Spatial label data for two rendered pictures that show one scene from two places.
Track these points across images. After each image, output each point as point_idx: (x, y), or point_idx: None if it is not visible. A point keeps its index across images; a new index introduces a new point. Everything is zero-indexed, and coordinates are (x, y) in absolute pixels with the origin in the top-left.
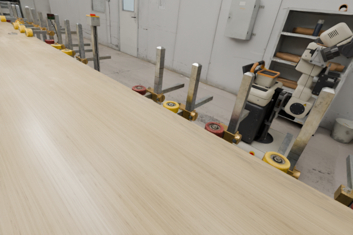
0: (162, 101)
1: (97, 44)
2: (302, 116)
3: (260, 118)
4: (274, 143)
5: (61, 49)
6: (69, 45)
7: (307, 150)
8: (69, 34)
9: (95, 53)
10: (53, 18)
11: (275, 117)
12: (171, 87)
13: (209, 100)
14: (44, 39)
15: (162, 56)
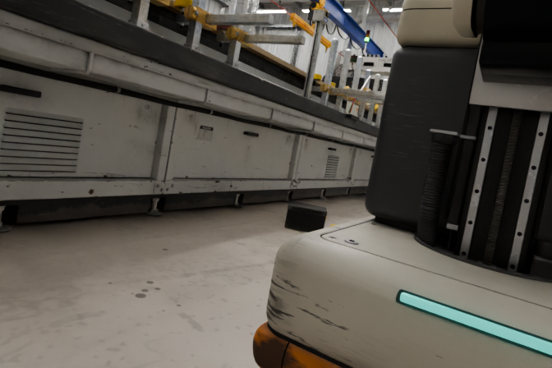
0: (230, 36)
1: (315, 44)
2: None
3: (392, 91)
4: (472, 268)
5: (348, 98)
6: (339, 81)
7: None
8: (344, 67)
9: (310, 57)
10: (354, 60)
11: (470, 96)
12: (271, 34)
13: (258, 20)
14: (370, 108)
15: None
